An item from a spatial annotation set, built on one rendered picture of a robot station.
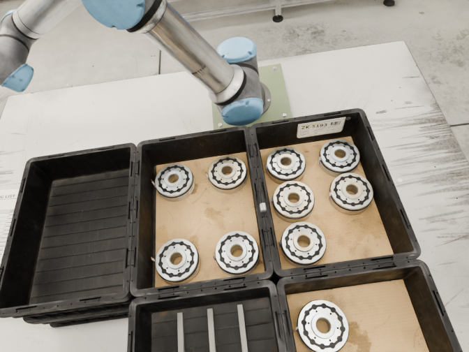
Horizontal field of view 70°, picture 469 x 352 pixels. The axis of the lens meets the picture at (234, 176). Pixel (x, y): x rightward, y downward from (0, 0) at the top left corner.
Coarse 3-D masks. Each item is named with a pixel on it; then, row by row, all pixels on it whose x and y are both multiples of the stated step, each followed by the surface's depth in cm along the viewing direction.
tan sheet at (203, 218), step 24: (192, 168) 95; (192, 192) 91; (216, 192) 90; (240, 192) 90; (168, 216) 88; (192, 216) 88; (216, 216) 87; (240, 216) 86; (168, 240) 85; (192, 240) 84; (216, 240) 83; (216, 264) 80
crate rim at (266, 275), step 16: (240, 128) 88; (144, 144) 88; (256, 176) 80; (256, 192) 79; (256, 208) 76; (272, 272) 68; (144, 288) 69; (160, 288) 69; (176, 288) 69; (192, 288) 68
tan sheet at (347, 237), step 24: (312, 144) 95; (264, 168) 93; (312, 168) 91; (360, 168) 90; (312, 216) 84; (336, 216) 84; (360, 216) 83; (336, 240) 80; (360, 240) 80; (384, 240) 79; (288, 264) 79
